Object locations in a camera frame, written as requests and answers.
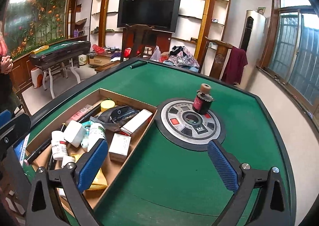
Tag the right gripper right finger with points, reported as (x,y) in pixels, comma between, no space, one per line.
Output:
(270,206)

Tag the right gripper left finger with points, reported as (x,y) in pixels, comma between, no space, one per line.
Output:
(44,205)

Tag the golden foil packet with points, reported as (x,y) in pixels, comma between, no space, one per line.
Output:
(89,175)

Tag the white pill bottle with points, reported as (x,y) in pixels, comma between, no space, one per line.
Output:
(58,145)

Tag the white power adapter cube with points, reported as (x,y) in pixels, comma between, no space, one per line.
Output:
(74,133)

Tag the white plastic bottle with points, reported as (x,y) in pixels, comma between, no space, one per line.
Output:
(96,132)

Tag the blue cartoon tissue pack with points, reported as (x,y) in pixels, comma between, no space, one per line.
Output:
(85,140)

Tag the black marker pink cap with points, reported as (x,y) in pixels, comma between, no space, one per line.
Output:
(92,112)

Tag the person hand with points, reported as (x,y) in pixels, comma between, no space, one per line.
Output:
(6,64)

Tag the small white carton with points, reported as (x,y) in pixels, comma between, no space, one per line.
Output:
(119,148)

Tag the black pouch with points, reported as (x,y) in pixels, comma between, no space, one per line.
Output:
(114,118)

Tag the cardboard box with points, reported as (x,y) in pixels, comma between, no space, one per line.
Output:
(103,163)

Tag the wooden chair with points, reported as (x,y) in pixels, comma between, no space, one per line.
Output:
(140,31)
(220,57)

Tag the maroon garment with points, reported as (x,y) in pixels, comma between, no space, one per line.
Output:
(235,66)

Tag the floral cloth pile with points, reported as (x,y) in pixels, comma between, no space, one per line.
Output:
(181,56)

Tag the white air conditioner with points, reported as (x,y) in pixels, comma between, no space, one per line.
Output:
(252,32)

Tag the black television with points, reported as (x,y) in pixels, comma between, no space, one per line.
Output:
(160,14)

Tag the floral wall painting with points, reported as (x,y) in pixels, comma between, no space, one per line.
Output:
(29,24)

